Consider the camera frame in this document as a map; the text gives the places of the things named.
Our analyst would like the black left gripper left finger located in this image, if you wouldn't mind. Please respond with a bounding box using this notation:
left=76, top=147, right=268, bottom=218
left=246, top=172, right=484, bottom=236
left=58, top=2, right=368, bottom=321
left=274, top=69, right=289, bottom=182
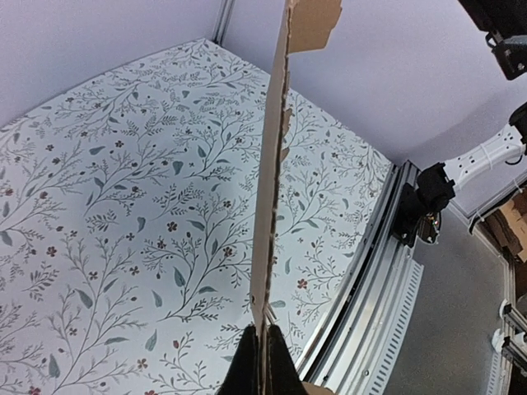
left=217, top=325, right=259, bottom=395

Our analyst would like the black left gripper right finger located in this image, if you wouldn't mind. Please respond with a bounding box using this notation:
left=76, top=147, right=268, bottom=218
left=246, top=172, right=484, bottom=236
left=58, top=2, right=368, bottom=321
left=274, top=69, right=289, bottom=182
left=266, top=325, right=305, bottom=395

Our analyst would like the brown cardboard box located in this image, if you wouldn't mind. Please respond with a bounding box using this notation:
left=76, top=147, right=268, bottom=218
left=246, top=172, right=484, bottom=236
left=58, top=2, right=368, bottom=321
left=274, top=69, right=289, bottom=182
left=250, top=1, right=342, bottom=394

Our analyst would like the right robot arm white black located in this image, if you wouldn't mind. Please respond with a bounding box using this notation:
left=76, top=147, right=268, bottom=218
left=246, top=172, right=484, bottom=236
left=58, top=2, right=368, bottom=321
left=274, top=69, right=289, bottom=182
left=413, top=1, right=526, bottom=216

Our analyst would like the floral patterned table mat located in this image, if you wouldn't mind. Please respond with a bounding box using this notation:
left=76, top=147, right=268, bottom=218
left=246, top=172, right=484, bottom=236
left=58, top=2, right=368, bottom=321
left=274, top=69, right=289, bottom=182
left=0, top=38, right=394, bottom=395

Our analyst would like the cardboard boxes stack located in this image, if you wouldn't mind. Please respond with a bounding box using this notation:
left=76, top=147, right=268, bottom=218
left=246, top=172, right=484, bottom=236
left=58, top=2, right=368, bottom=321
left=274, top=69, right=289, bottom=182
left=486, top=194, right=526, bottom=263

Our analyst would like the curved aluminium rail base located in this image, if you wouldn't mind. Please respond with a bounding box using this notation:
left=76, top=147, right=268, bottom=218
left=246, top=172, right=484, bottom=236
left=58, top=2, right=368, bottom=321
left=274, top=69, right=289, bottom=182
left=296, top=162, right=423, bottom=394

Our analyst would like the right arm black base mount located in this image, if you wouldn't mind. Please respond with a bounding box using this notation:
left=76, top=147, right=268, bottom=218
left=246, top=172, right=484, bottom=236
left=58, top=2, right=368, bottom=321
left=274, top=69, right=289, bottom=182
left=392, top=183, right=441, bottom=248

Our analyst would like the left aluminium corner post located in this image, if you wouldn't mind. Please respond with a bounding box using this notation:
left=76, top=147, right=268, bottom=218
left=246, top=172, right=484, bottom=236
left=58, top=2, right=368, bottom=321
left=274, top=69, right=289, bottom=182
left=212, top=0, right=236, bottom=46

